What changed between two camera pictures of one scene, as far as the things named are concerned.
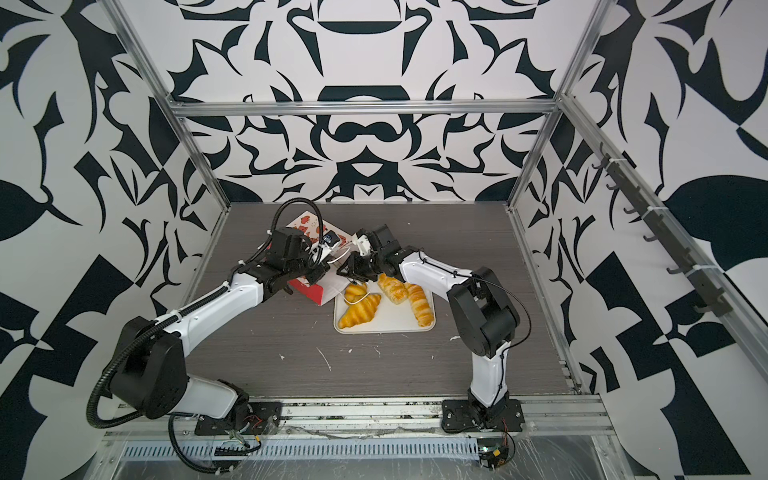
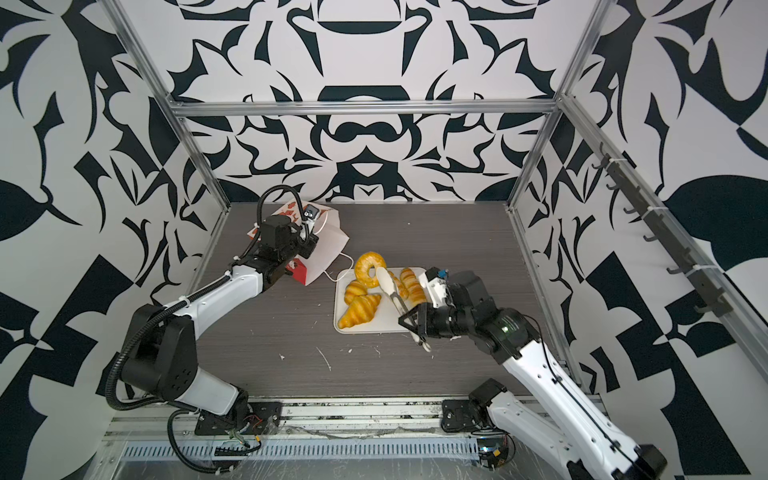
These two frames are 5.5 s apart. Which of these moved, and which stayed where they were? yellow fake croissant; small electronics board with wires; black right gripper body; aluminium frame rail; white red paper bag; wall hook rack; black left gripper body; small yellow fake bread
Moved: black right gripper body; black left gripper body; white red paper bag
Stayed: small yellow fake bread; small electronics board with wires; wall hook rack; yellow fake croissant; aluminium frame rail
